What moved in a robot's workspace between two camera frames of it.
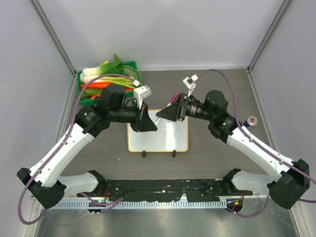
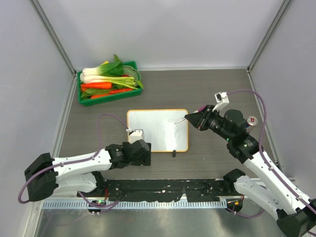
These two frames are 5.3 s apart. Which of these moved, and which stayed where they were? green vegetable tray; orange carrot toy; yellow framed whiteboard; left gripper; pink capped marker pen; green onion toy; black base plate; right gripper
Moved: right gripper; pink capped marker pen; left gripper
Stayed: yellow framed whiteboard; orange carrot toy; black base plate; green onion toy; green vegetable tray
